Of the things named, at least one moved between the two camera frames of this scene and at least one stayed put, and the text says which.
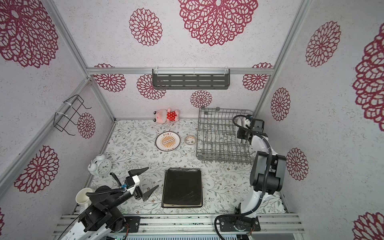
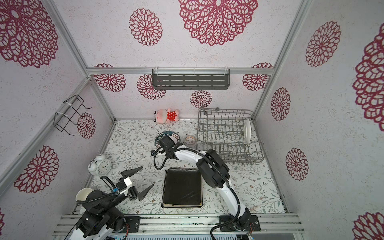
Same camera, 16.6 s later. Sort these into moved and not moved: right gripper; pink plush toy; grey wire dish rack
Moved: right gripper
Not moved: grey wire dish rack; pink plush toy
